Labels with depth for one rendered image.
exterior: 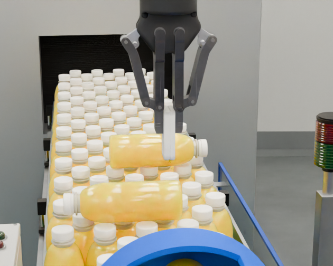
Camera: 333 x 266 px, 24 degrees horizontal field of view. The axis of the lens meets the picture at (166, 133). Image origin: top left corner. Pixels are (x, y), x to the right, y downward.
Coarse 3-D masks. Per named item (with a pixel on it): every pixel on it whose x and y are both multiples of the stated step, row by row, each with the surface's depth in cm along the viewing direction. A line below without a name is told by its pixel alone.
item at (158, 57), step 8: (160, 32) 99; (160, 40) 99; (160, 48) 100; (160, 56) 100; (160, 64) 101; (160, 72) 101; (160, 80) 101; (160, 88) 102; (160, 96) 102; (160, 104) 102
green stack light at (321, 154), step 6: (318, 144) 149; (324, 144) 148; (318, 150) 149; (324, 150) 148; (330, 150) 148; (318, 156) 149; (324, 156) 148; (330, 156) 148; (318, 162) 150; (324, 162) 149; (330, 162) 148; (330, 168) 148
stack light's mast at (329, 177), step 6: (318, 114) 150; (324, 114) 150; (330, 114) 150; (318, 120) 149; (324, 120) 147; (330, 120) 146; (324, 168) 151; (324, 174) 152; (330, 174) 151; (324, 180) 152; (330, 180) 151; (324, 186) 152; (330, 186) 152; (324, 192) 153; (330, 192) 152
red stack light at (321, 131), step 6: (318, 126) 148; (324, 126) 147; (330, 126) 146; (318, 132) 148; (324, 132) 147; (330, 132) 147; (318, 138) 149; (324, 138) 148; (330, 138) 147; (330, 144) 147
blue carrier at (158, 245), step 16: (144, 240) 102; (160, 240) 100; (176, 240) 100; (192, 240) 99; (208, 240) 100; (224, 240) 102; (112, 256) 103; (128, 256) 99; (144, 256) 97; (160, 256) 104; (176, 256) 104; (192, 256) 104; (208, 256) 104; (224, 256) 105; (240, 256) 99; (256, 256) 105
